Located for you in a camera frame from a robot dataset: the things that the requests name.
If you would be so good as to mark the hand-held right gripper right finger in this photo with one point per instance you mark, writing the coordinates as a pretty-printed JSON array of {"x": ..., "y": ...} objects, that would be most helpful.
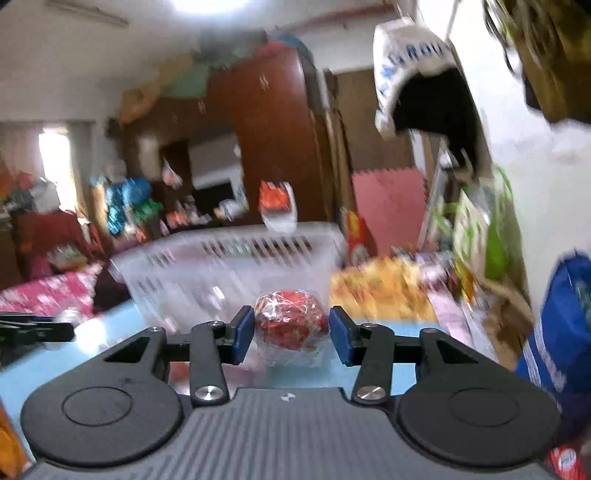
[{"x": 340, "y": 337}]

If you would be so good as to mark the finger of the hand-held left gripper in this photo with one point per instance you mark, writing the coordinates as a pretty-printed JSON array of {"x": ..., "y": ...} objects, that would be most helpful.
[
  {"x": 16, "y": 318},
  {"x": 41, "y": 333}
]

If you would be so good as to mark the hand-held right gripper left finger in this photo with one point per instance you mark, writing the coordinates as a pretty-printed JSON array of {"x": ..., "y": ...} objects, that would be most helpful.
[{"x": 244, "y": 334}]

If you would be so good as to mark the red ball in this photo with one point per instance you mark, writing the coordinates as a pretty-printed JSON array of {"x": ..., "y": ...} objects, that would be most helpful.
[{"x": 291, "y": 325}]

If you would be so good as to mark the white plastic basket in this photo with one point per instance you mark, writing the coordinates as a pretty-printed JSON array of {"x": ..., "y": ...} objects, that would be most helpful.
[{"x": 221, "y": 263}]

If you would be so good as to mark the pink floral bedding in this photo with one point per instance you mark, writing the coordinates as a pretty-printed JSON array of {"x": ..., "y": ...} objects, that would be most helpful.
[{"x": 51, "y": 290}]

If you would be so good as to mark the yellow patterned blanket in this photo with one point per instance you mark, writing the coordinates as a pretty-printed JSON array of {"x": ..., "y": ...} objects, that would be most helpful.
[{"x": 383, "y": 286}]

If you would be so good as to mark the red cloth-covered cabinet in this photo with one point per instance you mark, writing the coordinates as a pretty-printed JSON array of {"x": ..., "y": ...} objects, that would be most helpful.
[{"x": 51, "y": 230}]

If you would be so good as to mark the red and yellow bag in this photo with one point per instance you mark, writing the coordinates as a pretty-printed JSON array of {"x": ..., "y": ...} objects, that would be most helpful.
[{"x": 356, "y": 237}]

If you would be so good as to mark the pink foam mat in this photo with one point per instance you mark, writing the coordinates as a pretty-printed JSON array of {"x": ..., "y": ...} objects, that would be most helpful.
[{"x": 390, "y": 212}]

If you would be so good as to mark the orange plastic bag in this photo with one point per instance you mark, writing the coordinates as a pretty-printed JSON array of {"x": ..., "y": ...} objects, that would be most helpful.
[{"x": 277, "y": 203}]

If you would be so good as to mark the black television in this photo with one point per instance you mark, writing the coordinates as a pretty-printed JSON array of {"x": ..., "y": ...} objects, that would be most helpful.
[{"x": 213, "y": 196}]

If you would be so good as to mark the window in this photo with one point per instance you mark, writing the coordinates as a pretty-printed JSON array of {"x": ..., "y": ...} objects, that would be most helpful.
[{"x": 57, "y": 170}]

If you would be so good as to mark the blue plastic bags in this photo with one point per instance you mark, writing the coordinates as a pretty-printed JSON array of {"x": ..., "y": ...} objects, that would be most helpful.
[{"x": 127, "y": 203}]

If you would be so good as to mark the beige curtain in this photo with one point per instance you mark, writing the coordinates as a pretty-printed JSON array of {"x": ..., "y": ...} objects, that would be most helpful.
[{"x": 18, "y": 152}]

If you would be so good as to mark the pink and white plastic bag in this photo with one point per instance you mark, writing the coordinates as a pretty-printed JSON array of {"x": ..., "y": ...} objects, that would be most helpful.
[{"x": 171, "y": 174}]

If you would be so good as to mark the green and white tote bag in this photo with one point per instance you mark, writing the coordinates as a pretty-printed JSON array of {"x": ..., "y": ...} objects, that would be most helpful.
[{"x": 489, "y": 226}]

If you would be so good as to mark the brown wooden wardrobe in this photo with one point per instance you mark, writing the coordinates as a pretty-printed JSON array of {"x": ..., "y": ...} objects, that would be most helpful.
[{"x": 277, "y": 129}]

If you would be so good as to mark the brown wooden board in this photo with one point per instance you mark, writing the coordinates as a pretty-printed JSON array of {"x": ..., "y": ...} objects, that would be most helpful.
[{"x": 369, "y": 120}]

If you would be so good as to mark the blue tote bag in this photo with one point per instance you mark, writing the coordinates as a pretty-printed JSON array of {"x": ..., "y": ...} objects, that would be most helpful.
[{"x": 561, "y": 346}]

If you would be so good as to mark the green cloth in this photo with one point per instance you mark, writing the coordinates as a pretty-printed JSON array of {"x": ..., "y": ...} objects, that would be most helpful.
[{"x": 189, "y": 83}]

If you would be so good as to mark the red supplement box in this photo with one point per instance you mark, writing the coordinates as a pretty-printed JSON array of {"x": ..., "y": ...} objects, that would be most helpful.
[{"x": 568, "y": 461}]

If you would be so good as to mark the ceiling lamp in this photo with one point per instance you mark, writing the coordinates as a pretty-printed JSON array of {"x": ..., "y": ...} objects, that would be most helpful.
[{"x": 214, "y": 7}]

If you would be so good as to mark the olive hanging bag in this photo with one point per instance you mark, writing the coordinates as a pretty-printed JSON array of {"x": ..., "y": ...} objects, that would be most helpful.
[{"x": 554, "y": 55}]

